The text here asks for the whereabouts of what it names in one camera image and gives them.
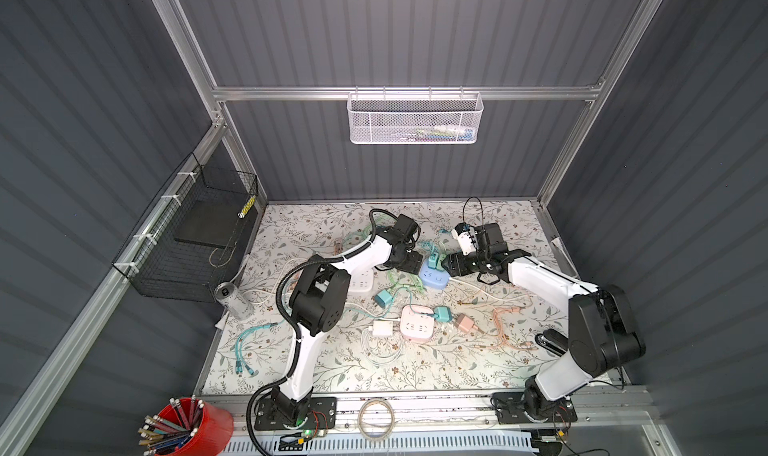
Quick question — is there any teal cable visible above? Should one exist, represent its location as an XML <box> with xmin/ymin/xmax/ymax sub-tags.
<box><xmin>232</xmin><ymin>323</ymin><xmax>271</xmax><ymax>378</ymax></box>

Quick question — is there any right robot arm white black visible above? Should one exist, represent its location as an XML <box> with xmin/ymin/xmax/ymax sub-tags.
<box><xmin>442</xmin><ymin>223</ymin><xmax>646</xmax><ymax>422</ymax></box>

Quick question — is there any teal charger plug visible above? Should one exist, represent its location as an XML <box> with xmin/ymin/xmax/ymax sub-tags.
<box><xmin>427</xmin><ymin>251</ymin><xmax>441</xmax><ymax>271</ymax></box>
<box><xmin>374</xmin><ymin>290</ymin><xmax>394</xmax><ymax>309</ymax></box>
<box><xmin>433</xmin><ymin>306</ymin><xmax>453</xmax><ymax>323</ymax></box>

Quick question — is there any red pencil cup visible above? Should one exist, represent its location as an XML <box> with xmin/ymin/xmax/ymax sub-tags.
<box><xmin>137</xmin><ymin>396</ymin><xmax>235</xmax><ymax>456</ymax></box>

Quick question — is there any pink cable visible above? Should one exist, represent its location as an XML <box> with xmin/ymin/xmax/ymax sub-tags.
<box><xmin>491</xmin><ymin>305</ymin><xmax>535</xmax><ymax>352</ymax></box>

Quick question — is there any white energy drink can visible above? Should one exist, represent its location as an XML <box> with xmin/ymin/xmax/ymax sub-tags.
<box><xmin>214</xmin><ymin>282</ymin><xmax>254</xmax><ymax>320</ymax></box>

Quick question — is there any white charger plug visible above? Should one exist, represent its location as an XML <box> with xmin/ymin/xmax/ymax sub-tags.
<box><xmin>371</xmin><ymin>320</ymin><xmax>394</xmax><ymax>338</ymax></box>

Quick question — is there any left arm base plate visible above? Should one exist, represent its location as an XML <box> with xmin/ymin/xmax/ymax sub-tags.
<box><xmin>252</xmin><ymin>396</ymin><xmax>338</xmax><ymax>431</ymax></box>

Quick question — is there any clear tape roll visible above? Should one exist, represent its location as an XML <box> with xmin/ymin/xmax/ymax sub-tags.
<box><xmin>357</xmin><ymin>398</ymin><xmax>396</xmax><ymax>442</ymax></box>

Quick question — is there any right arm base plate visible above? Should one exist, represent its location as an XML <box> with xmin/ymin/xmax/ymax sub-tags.
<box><xmin>490</xmin><ymin>391</ymin><xmax>578</xmax><ymax>424</ymax></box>

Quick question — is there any pink power strip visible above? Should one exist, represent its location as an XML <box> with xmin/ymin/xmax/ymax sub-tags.
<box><xmin>399</xmin><ymin>305</ymin><xmax>436</xmax><ymax>343</ymax></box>

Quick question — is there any pink charger plug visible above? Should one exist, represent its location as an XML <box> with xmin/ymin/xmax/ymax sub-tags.
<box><xmin>454</xmin><ymin>314</ymin><xmax>477</xmax><ymax>334</ymax></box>

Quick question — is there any blue power strip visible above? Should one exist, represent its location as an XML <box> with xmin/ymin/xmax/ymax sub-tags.
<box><xmin>418</xmin><ymin>261</ymin><xmax>450</xmax><ymax>291</ymax></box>

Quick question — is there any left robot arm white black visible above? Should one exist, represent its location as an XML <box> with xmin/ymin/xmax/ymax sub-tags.
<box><xmin>248</xmin><ymin>208</ymin><xmax>423</xmax><ymax>423</ymax></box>

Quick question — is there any black wire mesh basket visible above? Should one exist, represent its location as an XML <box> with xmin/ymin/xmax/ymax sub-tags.
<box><xmin>113</xmin><ymin>155</ymin><xmax>259</xmax><ymax>303</ymax></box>

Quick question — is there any white wire mesh basket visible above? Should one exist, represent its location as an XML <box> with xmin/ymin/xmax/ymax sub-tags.
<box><xmin>346</xmin><ymin>90</ymin><xmax>484</xmax><ymax>145</ymax></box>

